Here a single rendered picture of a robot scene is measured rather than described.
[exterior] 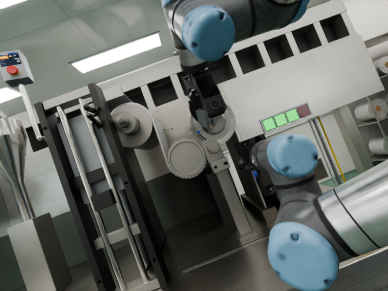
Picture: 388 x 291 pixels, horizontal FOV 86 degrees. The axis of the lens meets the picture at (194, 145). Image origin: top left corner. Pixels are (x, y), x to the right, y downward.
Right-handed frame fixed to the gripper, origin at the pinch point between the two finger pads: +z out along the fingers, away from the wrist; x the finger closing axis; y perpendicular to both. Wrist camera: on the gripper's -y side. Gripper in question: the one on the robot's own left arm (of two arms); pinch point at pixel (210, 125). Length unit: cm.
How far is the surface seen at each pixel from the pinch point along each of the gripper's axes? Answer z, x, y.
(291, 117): 32, -43, 18
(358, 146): 63, -81, 7
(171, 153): 5.7, 14.1, 0.1
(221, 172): 8.8, 2.1, -11.1
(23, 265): 21, 73, -9
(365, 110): 196, -247, 119
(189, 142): 4.9, 7.7, 1.1
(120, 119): -10.9, 22.7, 2.9
